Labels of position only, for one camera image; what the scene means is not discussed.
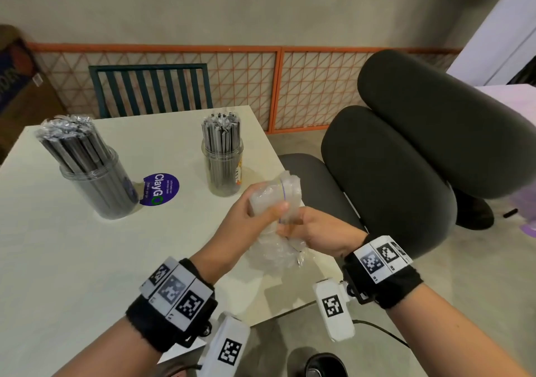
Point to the person's right hand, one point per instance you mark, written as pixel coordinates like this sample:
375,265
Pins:
326,234

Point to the person's left hand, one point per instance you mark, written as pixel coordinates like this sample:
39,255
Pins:
228,240

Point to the person's left thumb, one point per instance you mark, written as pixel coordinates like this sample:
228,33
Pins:
270,214

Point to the person's right thumb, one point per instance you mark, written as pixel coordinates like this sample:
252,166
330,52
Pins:
292,230

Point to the clear plastic zip bag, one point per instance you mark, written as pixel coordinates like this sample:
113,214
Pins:
274,198

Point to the person's right forearm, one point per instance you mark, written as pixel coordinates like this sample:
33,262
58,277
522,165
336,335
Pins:
452,339

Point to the person's left forearm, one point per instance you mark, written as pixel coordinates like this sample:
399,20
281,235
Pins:
113,355

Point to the small clear plastic jar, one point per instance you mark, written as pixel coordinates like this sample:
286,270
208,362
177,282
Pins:
222,175

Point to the small bundle of wrapped straws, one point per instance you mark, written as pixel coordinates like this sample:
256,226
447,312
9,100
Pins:
221,133

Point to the black wristband with marker tags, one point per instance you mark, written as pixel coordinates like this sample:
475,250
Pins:
174,301
383,270

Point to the round purple sticker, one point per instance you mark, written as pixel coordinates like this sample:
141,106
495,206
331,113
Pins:
161,188

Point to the dark grey office chair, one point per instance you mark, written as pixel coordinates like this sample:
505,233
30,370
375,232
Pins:
402,159

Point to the narrow orange lattice fence panel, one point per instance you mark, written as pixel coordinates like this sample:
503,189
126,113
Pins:
318,92

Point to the wide orange lattice fence panel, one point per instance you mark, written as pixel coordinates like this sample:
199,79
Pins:
238,79

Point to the black round object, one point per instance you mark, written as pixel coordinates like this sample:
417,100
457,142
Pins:
326,366

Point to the large clear plastic jar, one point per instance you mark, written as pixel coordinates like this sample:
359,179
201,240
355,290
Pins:
104,192

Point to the dark green slatted chair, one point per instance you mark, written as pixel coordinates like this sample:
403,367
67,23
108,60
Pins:
146,90

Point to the large bundle of wrapped straws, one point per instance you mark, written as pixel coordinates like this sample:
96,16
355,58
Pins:
73,140

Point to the small black floor object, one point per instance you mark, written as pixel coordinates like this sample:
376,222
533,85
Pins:
511,213

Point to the pale purple plastic bag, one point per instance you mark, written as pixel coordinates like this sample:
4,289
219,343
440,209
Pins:
525,213

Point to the pale purple table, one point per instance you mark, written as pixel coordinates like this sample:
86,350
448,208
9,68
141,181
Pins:
513,102

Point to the brown cardboard box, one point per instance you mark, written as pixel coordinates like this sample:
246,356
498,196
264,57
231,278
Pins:
21,96

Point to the white board panel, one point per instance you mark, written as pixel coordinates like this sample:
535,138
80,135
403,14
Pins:
498,33

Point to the white wrist camera with marker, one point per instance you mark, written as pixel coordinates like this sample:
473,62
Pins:
226,345
333,307

